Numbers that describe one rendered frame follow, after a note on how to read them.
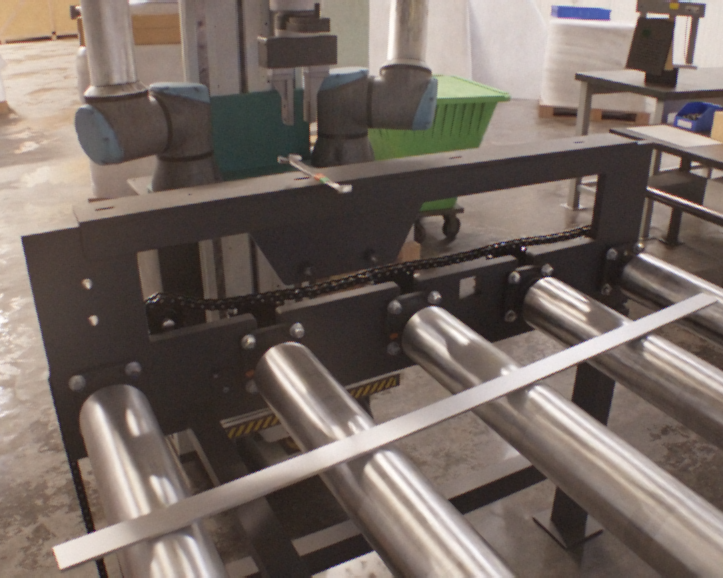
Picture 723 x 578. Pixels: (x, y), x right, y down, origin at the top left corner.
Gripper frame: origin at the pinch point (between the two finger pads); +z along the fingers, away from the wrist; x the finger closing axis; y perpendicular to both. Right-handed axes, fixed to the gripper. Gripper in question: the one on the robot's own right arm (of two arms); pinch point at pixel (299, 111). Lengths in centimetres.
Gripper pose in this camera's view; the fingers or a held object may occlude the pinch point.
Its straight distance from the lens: 128.1
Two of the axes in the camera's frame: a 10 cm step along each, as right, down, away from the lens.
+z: -0.1, 9.0, 4.3
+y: -4.9, -3.8, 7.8
